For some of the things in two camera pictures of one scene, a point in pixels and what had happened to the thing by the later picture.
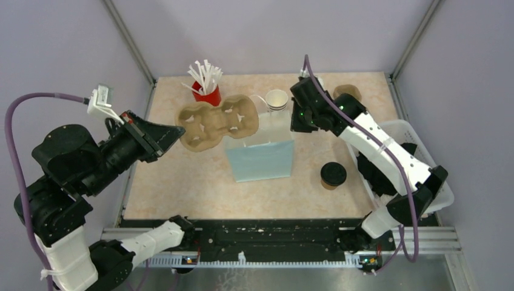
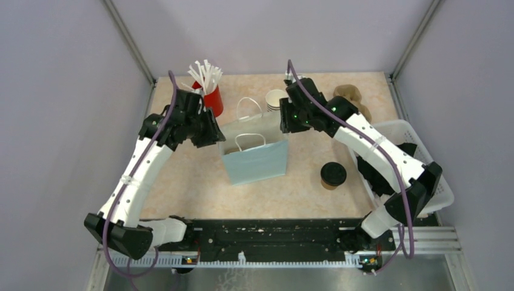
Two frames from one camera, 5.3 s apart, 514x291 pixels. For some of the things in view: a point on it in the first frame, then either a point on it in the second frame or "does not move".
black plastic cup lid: [333, 173] does not move
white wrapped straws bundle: [206, 75] does not move
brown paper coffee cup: [328, 186] does not move
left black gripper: [157, 137] to [213, 134]
